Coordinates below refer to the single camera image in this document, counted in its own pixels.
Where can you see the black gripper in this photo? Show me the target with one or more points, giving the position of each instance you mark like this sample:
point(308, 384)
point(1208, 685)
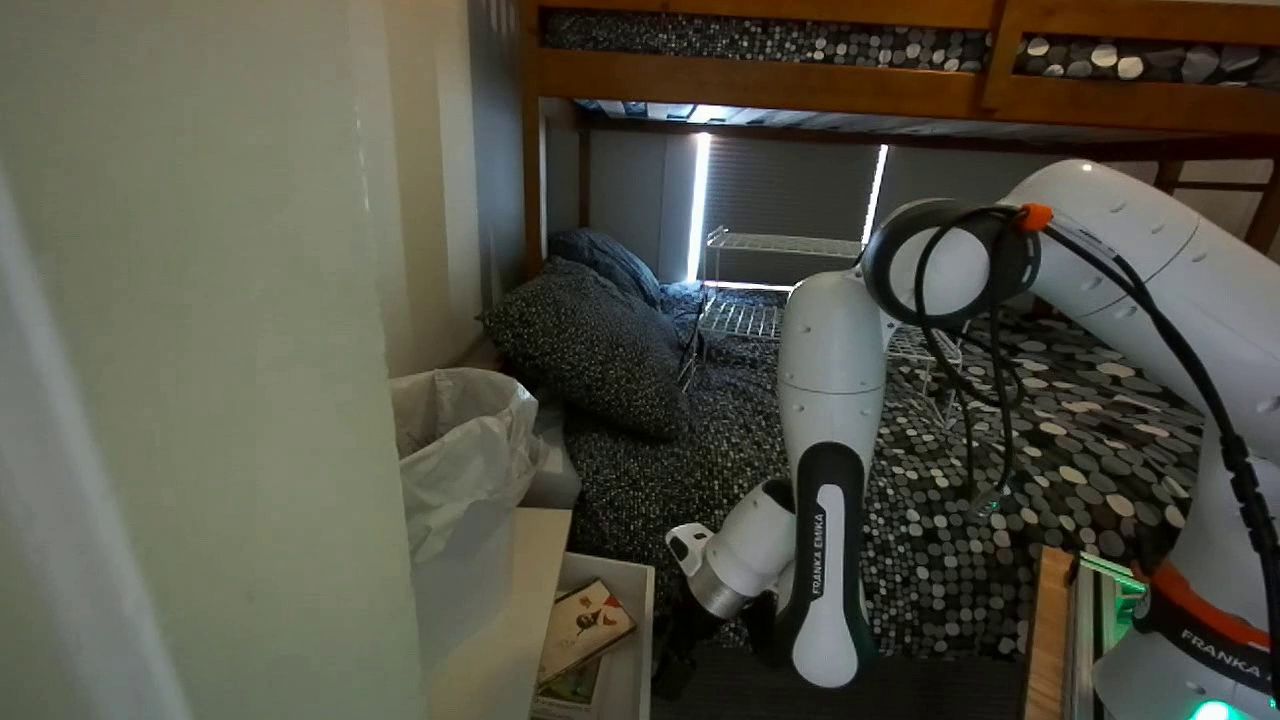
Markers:
point(690, 617)

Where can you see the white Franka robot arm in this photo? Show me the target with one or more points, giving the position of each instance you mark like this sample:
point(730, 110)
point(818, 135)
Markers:
point(1173, 294)

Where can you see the card inside drawer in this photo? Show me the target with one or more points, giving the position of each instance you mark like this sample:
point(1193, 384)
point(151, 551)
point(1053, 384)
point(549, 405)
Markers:
point(585, 627)

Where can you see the white nightstand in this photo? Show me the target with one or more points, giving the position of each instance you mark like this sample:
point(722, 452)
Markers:
point(512, 627)

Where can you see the bin with plastic liner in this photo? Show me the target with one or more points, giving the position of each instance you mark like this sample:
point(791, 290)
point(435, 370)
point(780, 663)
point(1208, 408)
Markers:
point(461, 466)

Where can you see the dark dotted pillow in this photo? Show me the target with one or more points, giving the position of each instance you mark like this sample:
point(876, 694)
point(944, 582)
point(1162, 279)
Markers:
point(595, 344)

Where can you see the blue crumpled blanket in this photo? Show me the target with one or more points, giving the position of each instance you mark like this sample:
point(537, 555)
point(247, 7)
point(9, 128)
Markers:
point(626, 264)

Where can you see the dotted black grey duvet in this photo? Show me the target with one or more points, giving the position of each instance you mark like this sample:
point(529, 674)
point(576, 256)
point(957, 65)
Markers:
point(1065, 442)

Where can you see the window roller blind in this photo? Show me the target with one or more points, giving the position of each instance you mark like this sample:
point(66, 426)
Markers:
point(785, 187)

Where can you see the dotted bunk bedding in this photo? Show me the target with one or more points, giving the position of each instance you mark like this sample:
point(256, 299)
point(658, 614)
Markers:
point(803, 41)

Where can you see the robot base mounting frame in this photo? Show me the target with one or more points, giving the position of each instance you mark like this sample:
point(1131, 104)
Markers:
point(1101, 627)

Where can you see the wooden bunk bed frame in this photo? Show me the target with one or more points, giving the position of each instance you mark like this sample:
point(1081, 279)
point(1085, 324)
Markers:
point(761, 80)

